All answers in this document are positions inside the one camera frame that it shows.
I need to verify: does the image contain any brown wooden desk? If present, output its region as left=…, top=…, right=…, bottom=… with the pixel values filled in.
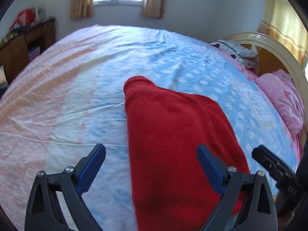
left=1, top=18, right=55, bottom=84

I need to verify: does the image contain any grey patterned pillow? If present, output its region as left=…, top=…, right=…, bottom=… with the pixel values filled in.
left=209, top=40, right=259, bottom=69

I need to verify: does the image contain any green cloth on desk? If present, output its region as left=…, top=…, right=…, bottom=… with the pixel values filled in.
left=0, top=32, right=18, bottom=47

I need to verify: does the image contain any red knitted sweater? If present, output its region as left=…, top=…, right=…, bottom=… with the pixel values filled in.
left=124, top=76, right=249, bottom=230

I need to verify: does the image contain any red gift bag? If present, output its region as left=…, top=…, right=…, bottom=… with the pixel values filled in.
left=9, top=8, right=36, bottom=30

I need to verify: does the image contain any left beige curtain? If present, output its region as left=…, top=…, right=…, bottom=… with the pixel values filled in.
left=70, top=0, right=93, bottom=20

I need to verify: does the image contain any pink fluffy blanket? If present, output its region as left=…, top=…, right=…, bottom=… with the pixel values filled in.
left=255, top=69, right=304, bottom=138

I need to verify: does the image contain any cream wooden headboard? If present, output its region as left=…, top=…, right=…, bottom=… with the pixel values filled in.
left=223, top=31, right=308, bottom=116

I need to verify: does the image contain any pink blue dotted bedsheet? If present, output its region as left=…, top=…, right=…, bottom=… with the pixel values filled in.
left=1, top=26, right=299, bottom=230

